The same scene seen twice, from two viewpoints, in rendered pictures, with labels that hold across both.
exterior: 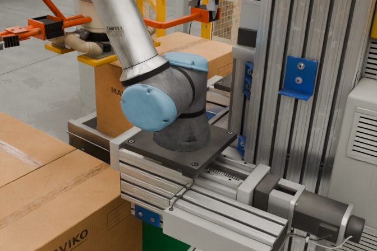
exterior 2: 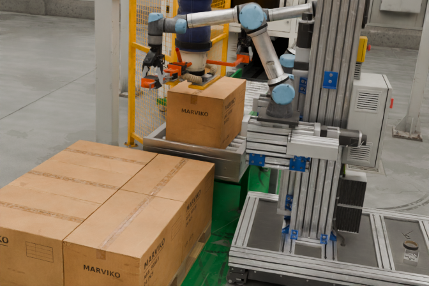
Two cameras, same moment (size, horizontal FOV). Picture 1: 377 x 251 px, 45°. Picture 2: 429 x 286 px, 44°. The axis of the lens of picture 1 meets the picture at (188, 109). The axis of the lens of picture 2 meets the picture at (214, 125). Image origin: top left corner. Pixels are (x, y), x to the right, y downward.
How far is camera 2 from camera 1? 2.00 m
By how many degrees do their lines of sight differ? 20
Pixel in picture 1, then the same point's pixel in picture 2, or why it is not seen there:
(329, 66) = (343, 74)
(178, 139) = (284, 112)
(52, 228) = (188, 188)
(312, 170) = (337, 122)
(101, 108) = (171, 125)
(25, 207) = (161, 181)
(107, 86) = (178, 108)
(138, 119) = (280, 99)
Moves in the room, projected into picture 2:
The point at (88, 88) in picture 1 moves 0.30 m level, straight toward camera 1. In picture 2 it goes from (105, 125) to (119, 136)
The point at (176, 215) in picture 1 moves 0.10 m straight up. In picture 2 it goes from (294, 143) to (296, 124)
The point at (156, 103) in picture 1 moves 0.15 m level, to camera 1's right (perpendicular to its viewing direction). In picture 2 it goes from (290, 90) to (316, 90)
